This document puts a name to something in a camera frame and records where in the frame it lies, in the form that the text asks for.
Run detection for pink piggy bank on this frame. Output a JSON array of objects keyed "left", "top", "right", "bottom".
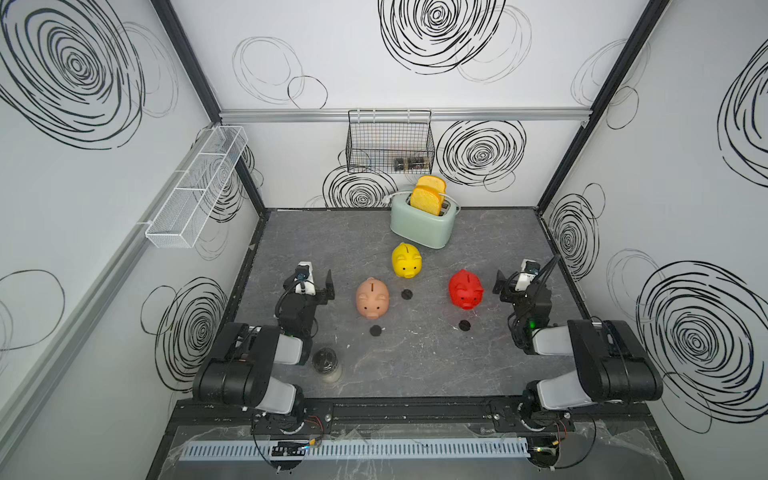
[{"left": 356, "top": 277, "right": 390, "bottom": 320}]

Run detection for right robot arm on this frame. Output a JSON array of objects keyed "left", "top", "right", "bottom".
[{"left": 492, "top": 255, "right": 663, "bottom": 419}]

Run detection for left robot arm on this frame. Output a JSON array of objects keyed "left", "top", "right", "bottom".
[{"left": 192, "top": 263, "right": 335, "bottom": 422}]

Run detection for red piggy bank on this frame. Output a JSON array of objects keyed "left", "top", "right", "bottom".
[{"left": 448, "top": 269, "right": 484, "bottom": 310}]

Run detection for yellow piggy bank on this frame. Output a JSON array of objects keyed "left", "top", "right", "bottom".
[{"left": 392, "top": 242, "right": 422, "bottom": 279}]

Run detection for clear jar with white contents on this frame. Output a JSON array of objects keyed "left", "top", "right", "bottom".
[{"left": 312, "top": 347, "right": 343, "bottom": 384}]

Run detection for mint green toaster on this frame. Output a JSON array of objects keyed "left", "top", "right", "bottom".
[{"left": 388, "top": 191, "right": 461, "bottom": 250}]

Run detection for front toast slice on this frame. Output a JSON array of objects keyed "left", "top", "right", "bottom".
[{"left": 409, "top": 185, "right": 444, "bottom": 216}]

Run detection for toast slice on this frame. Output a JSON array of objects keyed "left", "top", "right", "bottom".
[
  {"left": 409, "top": 185, "right": 444, "bottom": 216},
  {"left": 417, "top": 175, "right": 447, "bottom": 194}
]

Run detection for back toast slice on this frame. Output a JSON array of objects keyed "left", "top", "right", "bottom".
[{"left": 417, "top": 175, "right": 447, "bottom": 194}]

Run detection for small jars in basket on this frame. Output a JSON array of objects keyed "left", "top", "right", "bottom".
[{"left": 393, "top": 157, "right": 431, "bottom": 172}]

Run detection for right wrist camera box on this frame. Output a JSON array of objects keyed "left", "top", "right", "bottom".
[{"left": 515, "top": 259, "right": 541, "bottom": 292}]

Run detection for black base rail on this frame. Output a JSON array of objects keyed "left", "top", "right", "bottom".
[{"left": 165, "top": 395, "right": 651, "bottom": 436}]

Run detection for white wire wall shelf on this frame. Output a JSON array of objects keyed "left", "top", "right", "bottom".
[{"left": 145, "top": 125, "right": 247, "bottom": 249}]

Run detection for black wire wall basket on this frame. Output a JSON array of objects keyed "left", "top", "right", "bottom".
[{"left": 344, "top": 109, "right": 436, "bottom": 175}]

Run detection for white slotted cable duct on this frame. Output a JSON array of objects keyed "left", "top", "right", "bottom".
[{"left": 179, "top": 438, "right": 530, "bottom": 462}]

